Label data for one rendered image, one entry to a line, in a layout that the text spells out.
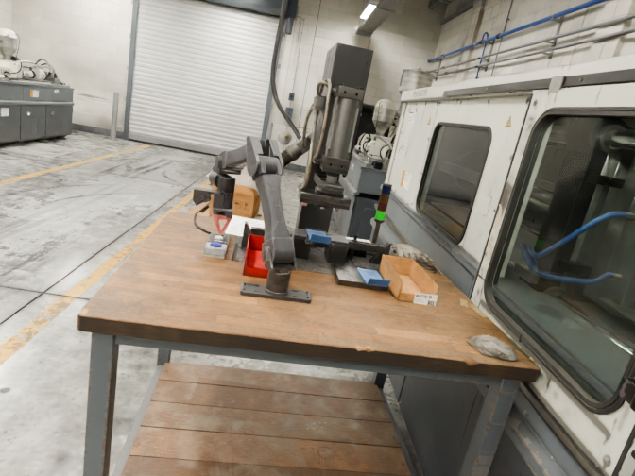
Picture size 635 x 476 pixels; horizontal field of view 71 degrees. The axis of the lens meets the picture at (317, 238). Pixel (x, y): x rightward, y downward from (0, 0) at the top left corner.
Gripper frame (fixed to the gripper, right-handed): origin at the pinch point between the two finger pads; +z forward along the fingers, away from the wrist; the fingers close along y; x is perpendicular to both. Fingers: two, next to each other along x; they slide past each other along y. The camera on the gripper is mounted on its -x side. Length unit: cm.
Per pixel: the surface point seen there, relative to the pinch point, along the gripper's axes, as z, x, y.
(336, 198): -18.7, 38.3, 2.5
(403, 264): 1, 67, 5
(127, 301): 5, -16, 53
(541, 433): 23, 91, 65
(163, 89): -43, -224, -933
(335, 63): -63, 31, -7
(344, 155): -34, 38, 1
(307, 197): -17.4, 28.1, 2.5
